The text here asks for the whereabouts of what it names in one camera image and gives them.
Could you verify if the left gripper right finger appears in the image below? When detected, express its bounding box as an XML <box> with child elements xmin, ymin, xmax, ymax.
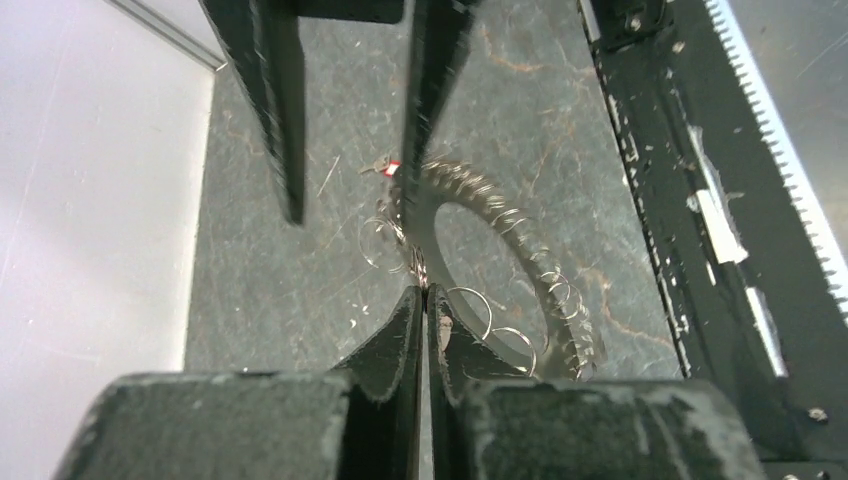
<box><xmin>426</xmin><ymin>285</ymin><xmax>766</xmax><ymax>479</ymax></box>

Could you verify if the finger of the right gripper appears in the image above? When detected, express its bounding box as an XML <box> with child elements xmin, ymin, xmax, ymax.
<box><xmin>200</xmin><ymin>0</ymin><xmax>404</xmax><ymax>225</ymax></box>
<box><xmin>400</xmin><ymin>0</ymin><xmax>480</xmax><ymax>219</ymax></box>

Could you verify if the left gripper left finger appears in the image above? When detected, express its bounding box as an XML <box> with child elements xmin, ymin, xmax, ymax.
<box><xmin>56</xmin><ymin>286</ymin><xmax>423</xmax><ymax>479</ymax></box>

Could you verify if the aluminium frame rail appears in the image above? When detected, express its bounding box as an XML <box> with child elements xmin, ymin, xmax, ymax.
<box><xmin>107</xmin><ymin>0</ymin><xmax>227</xmax><ymax>72</ymax></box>

